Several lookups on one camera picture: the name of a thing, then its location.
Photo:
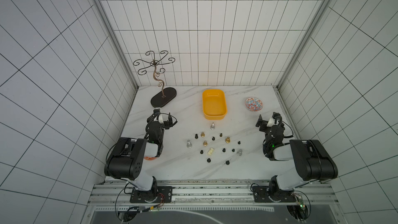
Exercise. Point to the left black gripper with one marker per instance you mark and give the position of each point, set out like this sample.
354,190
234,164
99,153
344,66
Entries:
168,123

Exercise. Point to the silver pawn chess piece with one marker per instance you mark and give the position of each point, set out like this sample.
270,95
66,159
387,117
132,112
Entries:
239,152

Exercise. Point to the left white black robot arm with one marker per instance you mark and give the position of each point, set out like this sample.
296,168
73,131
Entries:
124,160

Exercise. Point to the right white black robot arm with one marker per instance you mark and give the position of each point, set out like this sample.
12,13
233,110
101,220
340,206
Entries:
311,161

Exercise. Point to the yellow plastic storage box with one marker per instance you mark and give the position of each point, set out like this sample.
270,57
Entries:
214,104

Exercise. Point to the orange white patterned plate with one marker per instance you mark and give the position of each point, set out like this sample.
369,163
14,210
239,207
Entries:
149,158

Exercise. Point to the red blue patterned bowl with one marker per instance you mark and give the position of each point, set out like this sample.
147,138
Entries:
253,104

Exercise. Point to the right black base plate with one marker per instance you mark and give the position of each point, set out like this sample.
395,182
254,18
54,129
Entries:
262,194

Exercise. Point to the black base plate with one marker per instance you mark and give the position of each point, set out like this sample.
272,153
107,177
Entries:
161,194
262,194

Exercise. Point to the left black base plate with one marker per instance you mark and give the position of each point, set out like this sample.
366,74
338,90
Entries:
161,194

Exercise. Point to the aluminium mounting rail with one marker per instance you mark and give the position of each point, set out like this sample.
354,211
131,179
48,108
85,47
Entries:
174,193

